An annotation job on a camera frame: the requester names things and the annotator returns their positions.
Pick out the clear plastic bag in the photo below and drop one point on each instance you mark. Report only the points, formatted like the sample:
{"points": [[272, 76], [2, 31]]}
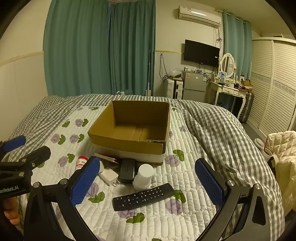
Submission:
{"points": [[175, 73]]}

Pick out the person's left hand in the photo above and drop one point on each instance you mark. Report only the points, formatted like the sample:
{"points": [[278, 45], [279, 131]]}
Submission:
{"points": [[11, 209]]}

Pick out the small picture frame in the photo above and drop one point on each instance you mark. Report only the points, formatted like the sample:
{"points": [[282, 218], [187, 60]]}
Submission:
{"points": [[223, 75]]}

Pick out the white paper cup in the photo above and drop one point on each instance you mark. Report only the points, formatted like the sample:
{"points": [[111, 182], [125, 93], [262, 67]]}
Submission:
{"points": [[258, 141], [267, 152]]}

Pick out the white floral quilt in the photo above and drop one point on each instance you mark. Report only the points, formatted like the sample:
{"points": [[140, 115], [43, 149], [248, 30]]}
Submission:
{"points": [[189, 148]]}

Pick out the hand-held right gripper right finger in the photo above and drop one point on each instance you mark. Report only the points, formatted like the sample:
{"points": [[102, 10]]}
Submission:
{"points": [[209, 183]]}

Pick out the small brown box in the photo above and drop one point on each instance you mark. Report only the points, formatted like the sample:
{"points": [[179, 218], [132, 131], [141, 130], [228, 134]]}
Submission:
{"points": [[246, 82]]}

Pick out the black wall television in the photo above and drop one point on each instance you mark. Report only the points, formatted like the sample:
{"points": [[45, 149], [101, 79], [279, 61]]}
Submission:
{"points": [[201, 53]]}

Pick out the cardboard box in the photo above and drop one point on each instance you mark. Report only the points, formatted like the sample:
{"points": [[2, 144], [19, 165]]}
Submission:
{"points": [[138, 115]]}

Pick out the white slatted wardrobe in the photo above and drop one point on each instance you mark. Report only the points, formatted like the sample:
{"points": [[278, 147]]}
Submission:
{"points": [[272, 88]]}

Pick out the white mop pole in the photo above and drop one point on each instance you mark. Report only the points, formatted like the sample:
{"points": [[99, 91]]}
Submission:
{"points": [[148, 74]]}

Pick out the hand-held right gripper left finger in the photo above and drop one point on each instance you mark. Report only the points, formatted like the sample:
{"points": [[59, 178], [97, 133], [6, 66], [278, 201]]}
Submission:
{"points": [[85, 183]]}

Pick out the white air conditioner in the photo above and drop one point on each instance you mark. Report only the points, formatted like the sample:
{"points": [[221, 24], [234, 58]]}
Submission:
{"points": [[198, 16]]}

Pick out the black rectangular case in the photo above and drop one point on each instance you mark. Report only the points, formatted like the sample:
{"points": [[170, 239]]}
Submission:
{"points": [[127, 170]]}

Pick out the clear water jug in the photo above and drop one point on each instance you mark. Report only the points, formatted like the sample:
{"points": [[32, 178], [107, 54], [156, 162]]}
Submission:
{"points": [[121, 93]]}

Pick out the dark suitcase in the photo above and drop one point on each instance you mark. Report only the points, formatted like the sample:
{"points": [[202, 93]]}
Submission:
{"points": [[246, 106]]}

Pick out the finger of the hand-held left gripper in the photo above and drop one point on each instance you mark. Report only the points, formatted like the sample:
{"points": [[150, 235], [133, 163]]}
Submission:
{"points": [[37, 154], [15, 142]]}

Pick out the blue basket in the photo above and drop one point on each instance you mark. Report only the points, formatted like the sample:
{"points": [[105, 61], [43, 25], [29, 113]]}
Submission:
{"points": [[223, 105]]}

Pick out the white dressing table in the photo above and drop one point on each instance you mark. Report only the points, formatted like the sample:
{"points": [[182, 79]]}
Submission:
{"points": [[227, 89]]}

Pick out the black remote control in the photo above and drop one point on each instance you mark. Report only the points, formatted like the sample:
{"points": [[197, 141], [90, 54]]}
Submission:
{"points": [[143, 196]]}

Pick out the white charger plug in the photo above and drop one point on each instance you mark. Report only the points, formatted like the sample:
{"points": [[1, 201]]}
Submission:
{"points": [[108, 175]]}

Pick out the white cylindrical container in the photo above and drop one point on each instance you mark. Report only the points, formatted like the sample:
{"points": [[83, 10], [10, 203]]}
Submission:
{"points": [[143, 177]]}

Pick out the red-capped white bottle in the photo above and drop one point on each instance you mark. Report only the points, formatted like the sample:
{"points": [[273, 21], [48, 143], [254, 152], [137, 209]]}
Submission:
{"points": [[81, 162]]}

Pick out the cream quilted jacket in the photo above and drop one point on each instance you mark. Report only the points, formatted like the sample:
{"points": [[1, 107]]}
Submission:
{"points": [[285, 160]]}

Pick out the white ribbed suitcase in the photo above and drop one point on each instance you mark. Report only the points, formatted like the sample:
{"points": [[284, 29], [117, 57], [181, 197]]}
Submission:
{"points": [[171, 89]]}

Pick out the narrow teal curtain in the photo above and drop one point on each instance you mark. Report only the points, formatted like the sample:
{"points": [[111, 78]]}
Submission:
{"points": [[235, 46]]}

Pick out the silver small fridge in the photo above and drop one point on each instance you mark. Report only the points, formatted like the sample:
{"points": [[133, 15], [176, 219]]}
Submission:
{"points": [[194, 85]]}

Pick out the white oval mirror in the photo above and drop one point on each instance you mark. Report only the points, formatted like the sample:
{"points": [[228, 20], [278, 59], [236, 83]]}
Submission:
{"points": [[227, 64]]}

